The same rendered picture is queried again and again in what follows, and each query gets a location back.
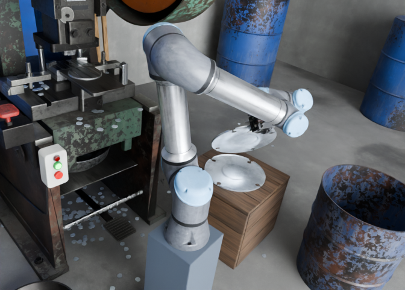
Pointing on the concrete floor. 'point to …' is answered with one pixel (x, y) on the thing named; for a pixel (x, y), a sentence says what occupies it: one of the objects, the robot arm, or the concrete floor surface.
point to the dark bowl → (44, 286)
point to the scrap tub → (354, 230)
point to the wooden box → (244, 210)
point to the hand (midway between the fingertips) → (252, 128)
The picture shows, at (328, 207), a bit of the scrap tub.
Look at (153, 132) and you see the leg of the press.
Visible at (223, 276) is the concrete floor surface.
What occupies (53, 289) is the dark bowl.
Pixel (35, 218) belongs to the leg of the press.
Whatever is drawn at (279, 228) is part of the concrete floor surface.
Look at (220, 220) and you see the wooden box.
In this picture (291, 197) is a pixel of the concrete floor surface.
